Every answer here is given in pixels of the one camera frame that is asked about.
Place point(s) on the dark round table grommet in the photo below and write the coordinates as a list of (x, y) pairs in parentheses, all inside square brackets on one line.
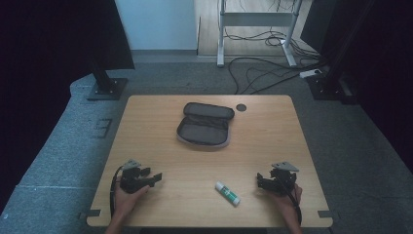
[(241, 107)]

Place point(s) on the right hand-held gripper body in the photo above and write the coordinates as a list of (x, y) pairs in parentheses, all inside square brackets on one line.
[(283, 180)]

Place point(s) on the person's left hand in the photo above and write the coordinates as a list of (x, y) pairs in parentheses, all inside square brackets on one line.
[(127, 201)]

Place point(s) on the black pencil case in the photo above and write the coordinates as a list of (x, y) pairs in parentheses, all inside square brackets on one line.
[(205, 126)]

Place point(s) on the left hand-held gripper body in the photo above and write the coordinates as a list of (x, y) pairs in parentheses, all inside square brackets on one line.
[(131, 182)]

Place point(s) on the white power strip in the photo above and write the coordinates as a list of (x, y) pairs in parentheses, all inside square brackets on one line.
[(310, 73)]

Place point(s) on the grey floor socket cover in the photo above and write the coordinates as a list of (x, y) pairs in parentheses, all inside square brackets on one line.
[(102, 128)]

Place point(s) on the person's right hand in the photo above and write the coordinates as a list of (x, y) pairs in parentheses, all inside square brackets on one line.
[(286, 203)]

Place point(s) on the black stand with base plate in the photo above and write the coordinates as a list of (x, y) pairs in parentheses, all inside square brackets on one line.
[(107, 87), (326, 87)]

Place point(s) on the white green glue stick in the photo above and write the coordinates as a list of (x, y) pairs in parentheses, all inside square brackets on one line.
[(227, 193)]

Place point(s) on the dark curtain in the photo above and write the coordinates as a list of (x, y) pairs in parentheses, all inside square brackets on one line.
[(383, 65), (48, 48)]

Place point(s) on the white metal desk frame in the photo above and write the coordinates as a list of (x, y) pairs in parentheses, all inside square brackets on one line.
[(256, 19)]

